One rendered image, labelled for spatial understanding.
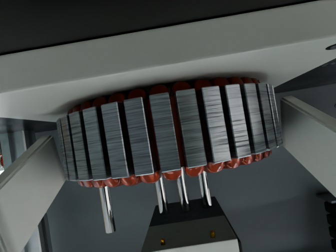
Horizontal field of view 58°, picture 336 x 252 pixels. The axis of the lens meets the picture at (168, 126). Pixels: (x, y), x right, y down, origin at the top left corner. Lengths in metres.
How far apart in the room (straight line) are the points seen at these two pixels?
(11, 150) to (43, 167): 0.24
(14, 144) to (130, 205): 0.17
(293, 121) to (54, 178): 0.13
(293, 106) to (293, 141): 0.02
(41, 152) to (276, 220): 0.35
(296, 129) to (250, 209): 0.28
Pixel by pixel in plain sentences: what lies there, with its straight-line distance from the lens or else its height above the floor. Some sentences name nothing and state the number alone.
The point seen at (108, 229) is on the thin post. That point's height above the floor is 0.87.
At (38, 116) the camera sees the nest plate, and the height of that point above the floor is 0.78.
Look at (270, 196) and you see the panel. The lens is 0.44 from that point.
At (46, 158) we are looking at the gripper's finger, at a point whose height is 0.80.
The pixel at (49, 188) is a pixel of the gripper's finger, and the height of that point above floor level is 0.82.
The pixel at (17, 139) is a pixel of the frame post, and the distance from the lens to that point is 0.40.
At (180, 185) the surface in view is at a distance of 0.31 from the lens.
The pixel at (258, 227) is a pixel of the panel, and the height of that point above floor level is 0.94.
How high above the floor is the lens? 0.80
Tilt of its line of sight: 2 degrees down
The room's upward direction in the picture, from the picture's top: 171 degrees clockwise
